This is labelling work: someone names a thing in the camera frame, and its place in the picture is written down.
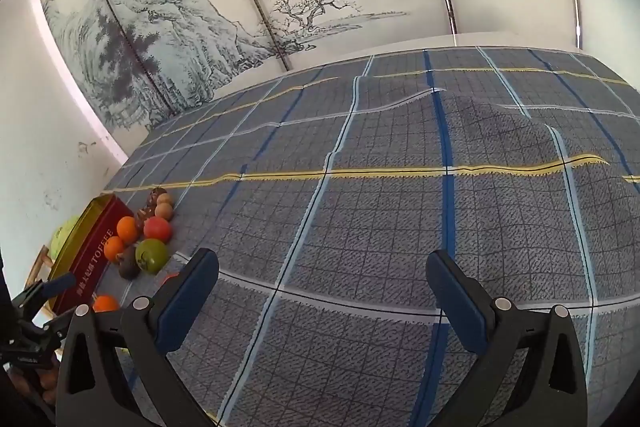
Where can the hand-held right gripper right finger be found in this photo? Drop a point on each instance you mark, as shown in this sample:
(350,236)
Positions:
(457,302)

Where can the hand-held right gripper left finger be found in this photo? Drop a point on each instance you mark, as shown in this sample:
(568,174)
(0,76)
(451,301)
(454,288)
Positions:
(187,302)

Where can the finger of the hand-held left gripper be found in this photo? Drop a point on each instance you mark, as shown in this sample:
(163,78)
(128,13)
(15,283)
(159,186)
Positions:
(52,329)
(55,284)

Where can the red tomato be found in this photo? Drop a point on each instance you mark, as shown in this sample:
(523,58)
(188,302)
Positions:
(169,279)
(158,228)

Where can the red and gold tin box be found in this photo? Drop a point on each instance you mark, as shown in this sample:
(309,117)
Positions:
(90,252)

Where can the large orange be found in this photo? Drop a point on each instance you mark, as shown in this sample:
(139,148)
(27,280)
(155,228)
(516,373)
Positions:
(105,303)

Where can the green round fruit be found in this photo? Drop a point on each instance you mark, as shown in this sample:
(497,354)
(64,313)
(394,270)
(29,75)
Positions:
(151,254)

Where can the dark brown water chestnut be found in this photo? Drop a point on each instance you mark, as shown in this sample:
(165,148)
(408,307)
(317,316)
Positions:
(156,193)
(129,264)
(142,213)

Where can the small orange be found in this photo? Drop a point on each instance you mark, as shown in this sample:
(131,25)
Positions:
(114,247)
(126,228)

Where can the tan longan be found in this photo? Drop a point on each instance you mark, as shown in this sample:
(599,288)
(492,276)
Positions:
(165,198)
(163,211)

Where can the person's left hand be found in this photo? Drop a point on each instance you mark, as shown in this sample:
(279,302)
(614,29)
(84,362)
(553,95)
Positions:
(42,384)

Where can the wooden chair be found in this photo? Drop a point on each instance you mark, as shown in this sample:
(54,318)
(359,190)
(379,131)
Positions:
(44,255)

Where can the green plastic bag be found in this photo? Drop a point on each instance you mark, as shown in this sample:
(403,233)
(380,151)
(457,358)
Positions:
(64,234)

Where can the plaid grey bedsheet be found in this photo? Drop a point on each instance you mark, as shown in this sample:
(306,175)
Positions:
(375,207)

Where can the ink landscape wall painting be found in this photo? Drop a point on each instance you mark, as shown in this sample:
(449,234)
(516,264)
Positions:
(150,32)

